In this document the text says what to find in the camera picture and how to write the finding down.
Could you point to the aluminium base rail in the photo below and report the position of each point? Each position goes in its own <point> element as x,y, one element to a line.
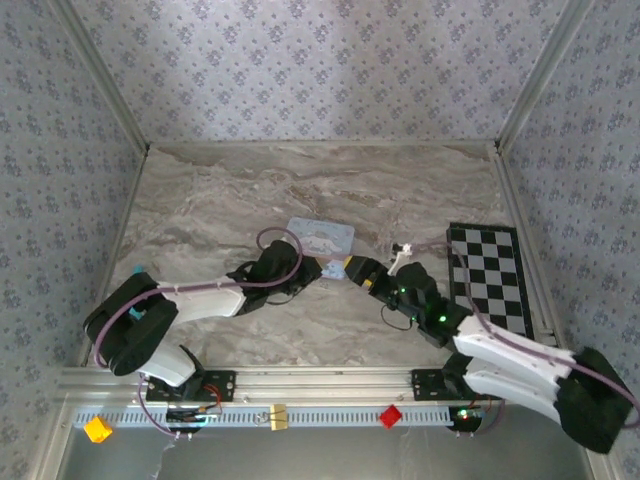
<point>325,382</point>

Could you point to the aluminium side rail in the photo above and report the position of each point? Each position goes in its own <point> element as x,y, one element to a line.
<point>510,190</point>
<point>131,200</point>

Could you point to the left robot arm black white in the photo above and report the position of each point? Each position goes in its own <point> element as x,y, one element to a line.
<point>135,330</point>

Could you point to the yellow toy block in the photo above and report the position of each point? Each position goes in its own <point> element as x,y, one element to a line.
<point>98,430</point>

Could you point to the teal plastic object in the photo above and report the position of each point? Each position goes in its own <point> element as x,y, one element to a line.
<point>135,314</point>

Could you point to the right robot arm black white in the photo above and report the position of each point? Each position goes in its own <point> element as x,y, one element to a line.
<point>590,400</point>

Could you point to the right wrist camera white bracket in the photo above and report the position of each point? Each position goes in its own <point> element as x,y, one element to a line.
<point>400,257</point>

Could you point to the small metal clip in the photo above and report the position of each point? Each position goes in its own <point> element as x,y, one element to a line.
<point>260,418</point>

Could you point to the aluminium frame post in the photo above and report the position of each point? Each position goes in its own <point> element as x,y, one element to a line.
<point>545,75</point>

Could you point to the black white folding chessboard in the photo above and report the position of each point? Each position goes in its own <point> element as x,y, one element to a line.
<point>492,270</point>

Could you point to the wooden clothespin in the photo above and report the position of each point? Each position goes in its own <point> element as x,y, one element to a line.
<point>279,417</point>

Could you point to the light blue cartoon pouch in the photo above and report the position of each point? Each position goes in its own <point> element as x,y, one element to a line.
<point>325,237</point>

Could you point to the red toy block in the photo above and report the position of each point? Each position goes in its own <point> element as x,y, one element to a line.
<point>390,416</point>

